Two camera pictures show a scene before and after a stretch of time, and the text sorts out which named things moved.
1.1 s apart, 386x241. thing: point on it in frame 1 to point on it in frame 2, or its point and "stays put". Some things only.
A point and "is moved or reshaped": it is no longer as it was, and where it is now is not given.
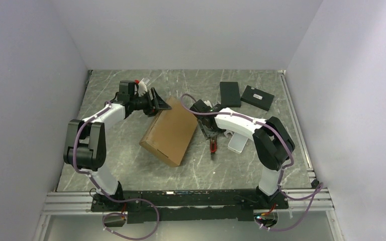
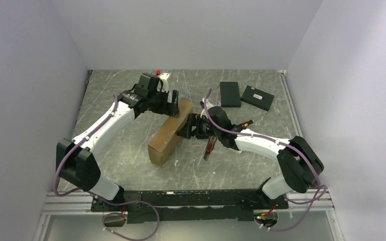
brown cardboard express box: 169,136 is moved or reshaped
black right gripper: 142,206 stays put
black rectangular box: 229,93 stays put
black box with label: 257,98 stays put
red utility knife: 213,144 is moved or reshaped
